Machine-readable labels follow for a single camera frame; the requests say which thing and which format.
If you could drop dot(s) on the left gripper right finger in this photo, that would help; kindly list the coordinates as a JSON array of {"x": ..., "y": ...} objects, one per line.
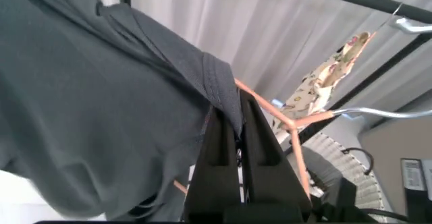
[{"x": 273, "y": 187}]

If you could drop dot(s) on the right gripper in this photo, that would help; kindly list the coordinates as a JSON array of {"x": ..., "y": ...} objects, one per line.
[{"x": 418, "y": 190}]

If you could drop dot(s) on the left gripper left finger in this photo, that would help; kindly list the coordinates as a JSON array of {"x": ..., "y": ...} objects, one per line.
[{"x": 212, "y": 183}]

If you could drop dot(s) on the pink clothes hanger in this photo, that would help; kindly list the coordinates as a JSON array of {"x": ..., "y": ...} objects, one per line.
[
  {"x": 388, "y": 18},
  {"x": 263, "y": 104}
]

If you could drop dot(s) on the cream printed garment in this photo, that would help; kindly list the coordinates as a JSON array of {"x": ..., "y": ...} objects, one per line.
[{"x": 317, "y": 85}]

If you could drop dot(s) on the dark grey garment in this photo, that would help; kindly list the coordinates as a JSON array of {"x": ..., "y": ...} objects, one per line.
[{"x": 84, "y": 99}]

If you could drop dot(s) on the white laundry basket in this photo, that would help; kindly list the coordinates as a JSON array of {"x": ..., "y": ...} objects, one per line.
[{"x": 351, "y": 170}]

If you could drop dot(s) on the white curtain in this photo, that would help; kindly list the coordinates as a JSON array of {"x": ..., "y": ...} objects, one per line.
[{"x": 236, "y": 25}]

